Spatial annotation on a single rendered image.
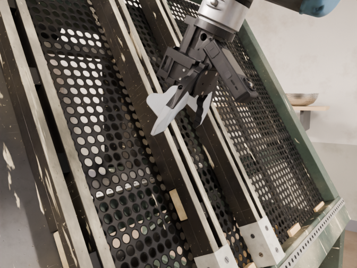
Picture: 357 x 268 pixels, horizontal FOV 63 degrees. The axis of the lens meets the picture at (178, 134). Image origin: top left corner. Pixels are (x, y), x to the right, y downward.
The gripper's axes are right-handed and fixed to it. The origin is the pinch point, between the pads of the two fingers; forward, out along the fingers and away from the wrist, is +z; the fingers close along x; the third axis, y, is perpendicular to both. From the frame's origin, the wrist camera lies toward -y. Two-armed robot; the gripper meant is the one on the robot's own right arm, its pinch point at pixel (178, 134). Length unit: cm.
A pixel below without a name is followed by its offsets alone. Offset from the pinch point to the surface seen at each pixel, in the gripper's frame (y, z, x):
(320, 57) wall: 30, -37, -295
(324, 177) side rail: -29, 20, -107
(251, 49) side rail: 36, -17, -113
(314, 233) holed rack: -35, 30, -67
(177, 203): -1.1, 21.8, -14.1
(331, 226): -41, 31, -85
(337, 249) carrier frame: -51, 46, -104
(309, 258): -37, 34, -56
